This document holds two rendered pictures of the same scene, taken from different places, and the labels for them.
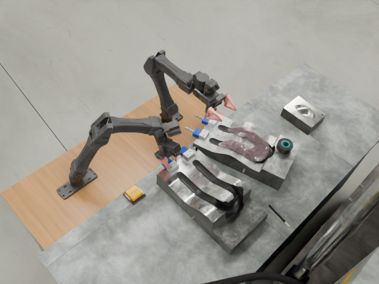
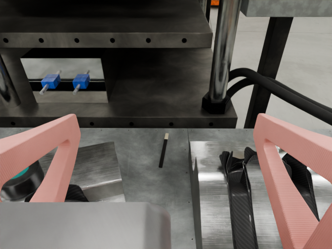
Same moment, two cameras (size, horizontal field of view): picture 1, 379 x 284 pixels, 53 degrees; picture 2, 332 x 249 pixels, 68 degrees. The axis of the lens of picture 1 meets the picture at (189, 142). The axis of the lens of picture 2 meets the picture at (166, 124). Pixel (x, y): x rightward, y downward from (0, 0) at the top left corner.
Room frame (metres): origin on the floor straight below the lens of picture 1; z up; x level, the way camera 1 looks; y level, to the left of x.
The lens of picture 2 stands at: (1.23, -0.08, 1.28)
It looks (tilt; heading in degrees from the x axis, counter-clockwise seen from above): 37 degrees down; 231
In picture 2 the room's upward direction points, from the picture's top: straight up
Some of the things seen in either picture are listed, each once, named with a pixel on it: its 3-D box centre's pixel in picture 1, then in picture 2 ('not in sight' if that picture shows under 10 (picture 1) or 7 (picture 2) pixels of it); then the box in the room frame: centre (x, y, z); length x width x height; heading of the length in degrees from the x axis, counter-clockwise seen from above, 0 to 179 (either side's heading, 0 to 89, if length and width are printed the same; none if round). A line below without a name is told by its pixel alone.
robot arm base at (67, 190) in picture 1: (76, 179); not in sight; (0.94, 0.52, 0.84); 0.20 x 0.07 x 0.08; 141
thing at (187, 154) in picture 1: (181, 150); not in sight; (1.16, 0.03, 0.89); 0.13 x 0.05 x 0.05; 50
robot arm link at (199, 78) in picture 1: (197, 81); not in sight; (1.30, 0.00, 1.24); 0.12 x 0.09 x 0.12; 51
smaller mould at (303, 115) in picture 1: (303, 115); not in sight; (1.57, -0.64, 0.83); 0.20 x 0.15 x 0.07; 50
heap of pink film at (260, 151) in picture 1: (246, 142); not in sight; (1.26, -0.30, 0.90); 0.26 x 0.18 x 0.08; 67
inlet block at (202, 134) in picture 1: (195, 132); not in sight; (1.32, -0.03, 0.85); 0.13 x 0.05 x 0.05; 67
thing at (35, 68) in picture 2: not in sight; (85, 55); (0.84, -1.10, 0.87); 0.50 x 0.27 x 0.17; 50
